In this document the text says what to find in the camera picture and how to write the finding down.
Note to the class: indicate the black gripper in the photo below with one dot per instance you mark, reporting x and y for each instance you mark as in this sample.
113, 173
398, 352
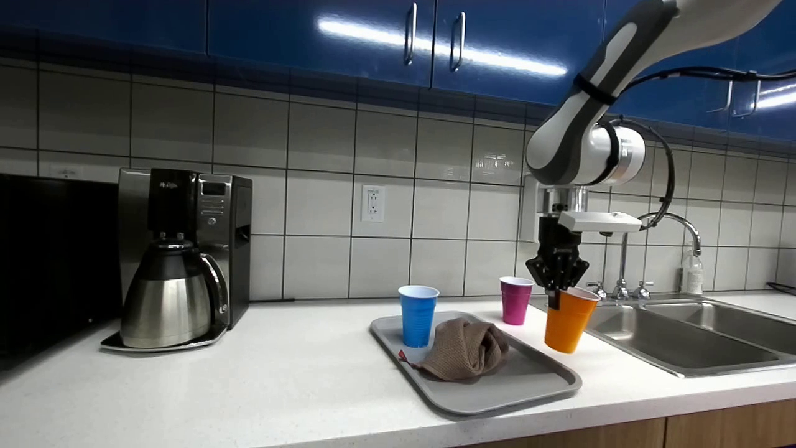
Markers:
557, 253

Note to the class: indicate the orange plastic cup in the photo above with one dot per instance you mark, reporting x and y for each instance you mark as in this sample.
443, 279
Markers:
567, 326

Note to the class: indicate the mauve plastic cup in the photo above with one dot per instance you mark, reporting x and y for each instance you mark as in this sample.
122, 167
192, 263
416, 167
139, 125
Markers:
515, 304

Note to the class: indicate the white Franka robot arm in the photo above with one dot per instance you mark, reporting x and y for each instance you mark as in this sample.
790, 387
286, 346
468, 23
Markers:
580, 150

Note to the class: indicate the gray plastic tray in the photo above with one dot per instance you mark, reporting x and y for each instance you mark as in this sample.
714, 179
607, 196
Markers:
513, 387

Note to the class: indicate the blue plastic cup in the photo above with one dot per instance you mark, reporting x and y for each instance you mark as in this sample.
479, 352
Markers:
419, 319

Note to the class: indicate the brown crumpled cloth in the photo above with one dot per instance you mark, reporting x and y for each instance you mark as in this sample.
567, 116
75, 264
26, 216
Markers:
463, 350

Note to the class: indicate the translucent soap bottle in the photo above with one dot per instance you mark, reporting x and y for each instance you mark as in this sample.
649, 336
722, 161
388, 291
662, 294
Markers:
693, 277

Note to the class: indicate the stainless steel double sink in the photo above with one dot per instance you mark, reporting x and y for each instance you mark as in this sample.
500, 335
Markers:
697, 336

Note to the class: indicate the chrome gooseneck faucet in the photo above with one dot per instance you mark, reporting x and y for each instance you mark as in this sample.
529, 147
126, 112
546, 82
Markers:
693, 233

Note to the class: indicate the wooden lower cabinets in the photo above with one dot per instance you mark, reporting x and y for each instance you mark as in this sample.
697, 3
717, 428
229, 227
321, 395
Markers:
730, 427

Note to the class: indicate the black coffee maker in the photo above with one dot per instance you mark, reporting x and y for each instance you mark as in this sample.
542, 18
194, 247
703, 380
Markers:
219, 224

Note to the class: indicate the stainless steel coffee carafe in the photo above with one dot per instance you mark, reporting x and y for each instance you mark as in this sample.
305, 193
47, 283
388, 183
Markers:
164, 301

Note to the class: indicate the blue upper cabinets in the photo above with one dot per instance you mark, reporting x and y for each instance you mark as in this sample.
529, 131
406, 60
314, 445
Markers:
250, 33

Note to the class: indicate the black microwave oven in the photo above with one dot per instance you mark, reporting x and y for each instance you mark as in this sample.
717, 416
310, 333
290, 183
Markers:
51, 264

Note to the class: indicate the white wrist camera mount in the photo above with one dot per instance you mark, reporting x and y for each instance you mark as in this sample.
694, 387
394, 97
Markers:
606, 219

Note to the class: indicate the white wall outlet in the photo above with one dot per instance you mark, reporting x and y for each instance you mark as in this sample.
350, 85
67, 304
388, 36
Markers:
373, 203

